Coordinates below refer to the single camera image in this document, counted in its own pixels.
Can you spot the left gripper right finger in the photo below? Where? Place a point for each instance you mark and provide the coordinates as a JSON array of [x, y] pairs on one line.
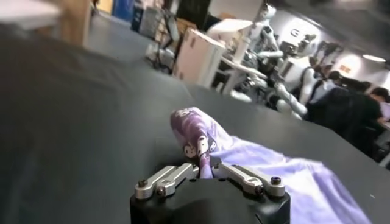
[[243, 178]]

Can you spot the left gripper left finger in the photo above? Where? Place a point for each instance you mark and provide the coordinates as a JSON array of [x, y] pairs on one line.
[[170, 179]]

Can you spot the lavender printed t-shirt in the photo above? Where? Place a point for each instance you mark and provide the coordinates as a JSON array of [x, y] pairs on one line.
[[274, 173]]

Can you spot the large black table cover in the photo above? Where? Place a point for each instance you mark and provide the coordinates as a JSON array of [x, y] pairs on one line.
[[76, 121]]

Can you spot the white humanoid robot black shoulders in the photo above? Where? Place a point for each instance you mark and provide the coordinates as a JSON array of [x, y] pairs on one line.
[[297, 76]]

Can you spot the tall white cardboard box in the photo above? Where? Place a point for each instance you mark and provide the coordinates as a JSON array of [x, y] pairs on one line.
[[198, 58]]

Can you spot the seated person in black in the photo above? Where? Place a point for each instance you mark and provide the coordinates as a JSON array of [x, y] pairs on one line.
[[350, 112]]

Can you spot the large white curved sheet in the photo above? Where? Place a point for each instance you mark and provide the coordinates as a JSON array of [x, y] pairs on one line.
[[228, 27]]

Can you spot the black monitor panel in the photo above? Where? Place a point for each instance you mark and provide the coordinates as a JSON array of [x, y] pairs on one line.
[[192, 9]]

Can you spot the blue cabinet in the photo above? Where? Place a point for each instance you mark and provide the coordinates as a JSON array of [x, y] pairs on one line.
[[123, 9]]

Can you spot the wooden folding screen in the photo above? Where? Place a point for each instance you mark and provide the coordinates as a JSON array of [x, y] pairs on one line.
[[74, 21]]

